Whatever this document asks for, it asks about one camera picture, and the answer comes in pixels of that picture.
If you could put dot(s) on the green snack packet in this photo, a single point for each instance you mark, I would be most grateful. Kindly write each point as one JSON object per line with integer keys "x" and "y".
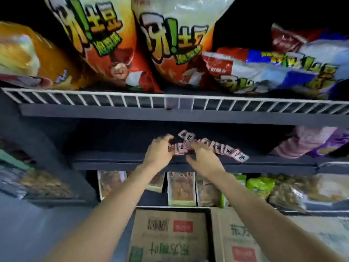
{"x": 241, "y": 178}
{"x": 260, "y": 186}

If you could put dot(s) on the pink striped snack bag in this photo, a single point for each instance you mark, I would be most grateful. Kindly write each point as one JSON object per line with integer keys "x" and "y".
{"x": 300, "y": 141}

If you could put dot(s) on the dark grey metal shelf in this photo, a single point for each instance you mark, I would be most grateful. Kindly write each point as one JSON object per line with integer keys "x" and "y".
{"x": 174, "y": 117}

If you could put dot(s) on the person's left forearm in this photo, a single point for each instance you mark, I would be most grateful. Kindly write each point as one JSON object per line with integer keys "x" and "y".
{"x": 109, "y": 215}

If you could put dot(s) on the person's right hand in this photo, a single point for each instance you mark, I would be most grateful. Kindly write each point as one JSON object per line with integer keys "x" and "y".
{"x": 207, "y": 163}

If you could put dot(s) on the purple white snack bag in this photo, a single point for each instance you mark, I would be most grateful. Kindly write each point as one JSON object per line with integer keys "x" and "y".
{"x": 338, "y": 141}

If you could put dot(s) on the person's left hand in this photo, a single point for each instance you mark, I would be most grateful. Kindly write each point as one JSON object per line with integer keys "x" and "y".
{"x": 158, "y": 154}

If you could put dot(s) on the stack of red-bordered price tags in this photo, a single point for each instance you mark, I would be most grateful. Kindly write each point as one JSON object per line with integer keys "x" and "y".
{"x": 237, "y": 156}

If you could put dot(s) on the clear plastic label holder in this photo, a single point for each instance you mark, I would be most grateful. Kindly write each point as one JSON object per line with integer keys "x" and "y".
{"x": 178, "y": 103}

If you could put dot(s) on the blue white red snack bag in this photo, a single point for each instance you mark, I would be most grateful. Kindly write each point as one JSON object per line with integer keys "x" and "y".
{"x": 321, "y": 49}
{"x": 261, "y": 68}

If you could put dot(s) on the pile of orange snack packets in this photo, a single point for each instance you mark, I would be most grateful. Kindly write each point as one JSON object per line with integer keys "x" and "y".
{"x": 43, "y": 185}

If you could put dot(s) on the person's right forearm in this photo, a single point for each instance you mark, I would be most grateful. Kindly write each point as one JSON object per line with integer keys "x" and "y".
{"x": 261, "y": 221}

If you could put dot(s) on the clear nut bag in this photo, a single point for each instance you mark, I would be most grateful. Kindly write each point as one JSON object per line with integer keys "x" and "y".
{"x": 286, "y": 193}

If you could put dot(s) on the clear snack bag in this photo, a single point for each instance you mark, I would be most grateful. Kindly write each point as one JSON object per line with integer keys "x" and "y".
{"x": 327, "y": 188}

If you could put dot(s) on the golden yellow chip bag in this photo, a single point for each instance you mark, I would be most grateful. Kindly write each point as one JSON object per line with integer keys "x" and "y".
{"x": 41, "y": 57}

